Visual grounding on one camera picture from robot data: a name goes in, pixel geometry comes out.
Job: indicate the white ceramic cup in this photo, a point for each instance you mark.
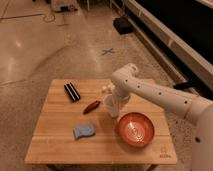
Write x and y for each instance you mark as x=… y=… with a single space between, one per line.
x=108 y=104

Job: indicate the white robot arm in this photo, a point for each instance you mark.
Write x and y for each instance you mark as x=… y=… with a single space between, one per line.
x=194 y=108

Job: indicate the red-brown chili pepper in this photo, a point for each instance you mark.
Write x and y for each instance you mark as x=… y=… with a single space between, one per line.
x=91 y=107

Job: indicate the black rectangular box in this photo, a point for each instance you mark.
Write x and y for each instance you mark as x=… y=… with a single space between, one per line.
x=72 y=92

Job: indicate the blue sponge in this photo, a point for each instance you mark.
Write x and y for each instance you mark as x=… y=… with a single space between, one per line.
x=85 y=130

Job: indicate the orange ribbed bowl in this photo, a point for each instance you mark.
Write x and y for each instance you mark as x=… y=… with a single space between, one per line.
x=136 y=129

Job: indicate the wooden table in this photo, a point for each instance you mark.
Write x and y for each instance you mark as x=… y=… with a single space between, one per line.
x=53 y=141

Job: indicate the black bag on floor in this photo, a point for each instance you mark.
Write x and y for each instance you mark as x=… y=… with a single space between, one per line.
x=122 y=25

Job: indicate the grey equipment on floor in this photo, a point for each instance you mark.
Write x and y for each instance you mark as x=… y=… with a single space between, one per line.
x=62 y=5

